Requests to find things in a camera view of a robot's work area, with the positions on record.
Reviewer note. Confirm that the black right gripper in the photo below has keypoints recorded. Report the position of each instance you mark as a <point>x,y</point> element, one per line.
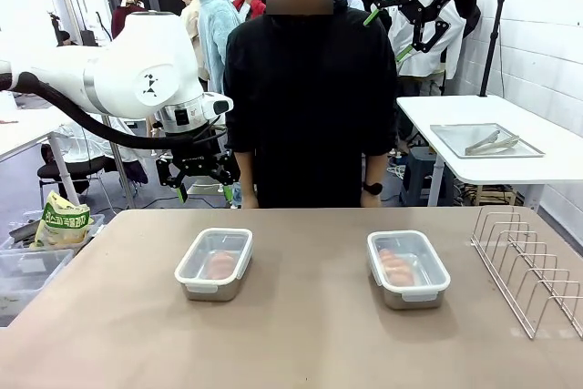
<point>435,8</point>

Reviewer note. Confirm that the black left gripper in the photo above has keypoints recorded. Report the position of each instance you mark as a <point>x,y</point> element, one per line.
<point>196,161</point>

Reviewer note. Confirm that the golden croissant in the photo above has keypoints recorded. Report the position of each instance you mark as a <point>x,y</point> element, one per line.
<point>221,263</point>
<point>396,266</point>

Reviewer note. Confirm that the clear plastic snap lid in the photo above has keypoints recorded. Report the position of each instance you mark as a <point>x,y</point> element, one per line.
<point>191,266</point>
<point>432,270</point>

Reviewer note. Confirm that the rectangular stainless steel container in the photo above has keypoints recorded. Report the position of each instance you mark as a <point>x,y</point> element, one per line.
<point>211,295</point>
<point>412,303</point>

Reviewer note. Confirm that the person's right forearm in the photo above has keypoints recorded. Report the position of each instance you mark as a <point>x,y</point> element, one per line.
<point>246,175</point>

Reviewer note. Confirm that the person's left forearm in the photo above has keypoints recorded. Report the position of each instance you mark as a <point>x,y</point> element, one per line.
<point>374,170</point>

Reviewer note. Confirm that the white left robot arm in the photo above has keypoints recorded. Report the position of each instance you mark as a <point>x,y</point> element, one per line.
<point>127,70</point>

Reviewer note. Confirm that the person's right hand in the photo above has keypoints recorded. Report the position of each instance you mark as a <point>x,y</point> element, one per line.
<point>251,202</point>

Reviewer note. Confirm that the person's left hand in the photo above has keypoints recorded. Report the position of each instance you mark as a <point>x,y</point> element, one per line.
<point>371,201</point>

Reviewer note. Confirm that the silver pole stand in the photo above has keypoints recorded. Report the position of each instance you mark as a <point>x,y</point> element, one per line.
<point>125,179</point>

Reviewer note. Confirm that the person in black shirt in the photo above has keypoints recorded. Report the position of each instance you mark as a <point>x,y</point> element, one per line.
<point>309,97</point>

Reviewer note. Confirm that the tall black tripod stand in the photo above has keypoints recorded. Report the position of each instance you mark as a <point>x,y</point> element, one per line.
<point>494,43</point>

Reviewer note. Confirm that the flat metal tray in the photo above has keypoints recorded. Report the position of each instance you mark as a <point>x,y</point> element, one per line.
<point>455,138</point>

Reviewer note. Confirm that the black round chair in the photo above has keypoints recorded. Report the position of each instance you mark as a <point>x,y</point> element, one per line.
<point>68,170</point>

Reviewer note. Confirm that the green and white snack bag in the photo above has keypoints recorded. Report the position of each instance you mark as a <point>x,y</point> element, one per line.
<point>61,225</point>

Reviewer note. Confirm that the grey plastic stool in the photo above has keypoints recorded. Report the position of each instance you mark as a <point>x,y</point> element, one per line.
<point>421,179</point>

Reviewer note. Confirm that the metal tongs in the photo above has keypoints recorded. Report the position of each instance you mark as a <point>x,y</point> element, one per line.
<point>489,143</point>

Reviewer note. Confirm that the mannequin in light blue fleece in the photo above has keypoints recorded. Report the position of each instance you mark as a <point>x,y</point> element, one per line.
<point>214,43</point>

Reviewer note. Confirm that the black wrist watch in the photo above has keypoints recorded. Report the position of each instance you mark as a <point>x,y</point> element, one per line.
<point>372,188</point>

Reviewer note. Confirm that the mannequin in beige jacket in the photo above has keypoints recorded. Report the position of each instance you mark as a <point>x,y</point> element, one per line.
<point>191,20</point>

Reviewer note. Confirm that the white side table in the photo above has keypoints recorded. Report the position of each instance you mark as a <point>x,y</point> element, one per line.
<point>555,125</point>

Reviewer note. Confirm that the clear plastic storage bin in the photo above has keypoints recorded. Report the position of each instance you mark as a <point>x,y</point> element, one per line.
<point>32,277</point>

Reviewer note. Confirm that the mannequin in maroon sweater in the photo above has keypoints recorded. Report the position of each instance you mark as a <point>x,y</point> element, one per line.
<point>125,6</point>

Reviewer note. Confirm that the seated person in black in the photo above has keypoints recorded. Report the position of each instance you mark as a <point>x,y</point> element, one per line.
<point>66,38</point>

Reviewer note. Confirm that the short black tripod stand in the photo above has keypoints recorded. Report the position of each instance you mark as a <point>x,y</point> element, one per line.
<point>57,27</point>

